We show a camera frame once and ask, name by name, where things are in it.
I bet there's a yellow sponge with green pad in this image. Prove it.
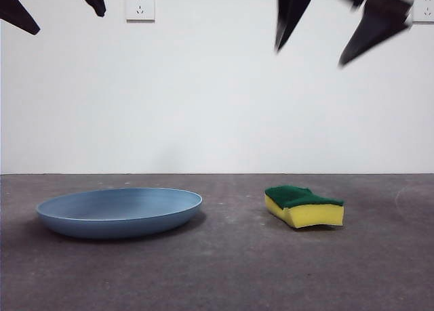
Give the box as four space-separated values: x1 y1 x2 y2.
264 185 345 230

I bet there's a light blue round plate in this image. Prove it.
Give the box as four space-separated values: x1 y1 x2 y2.
36 188 203 240

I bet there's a white wall socket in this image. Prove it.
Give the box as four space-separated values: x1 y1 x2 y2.
411 0 434 24
125 0 156 23

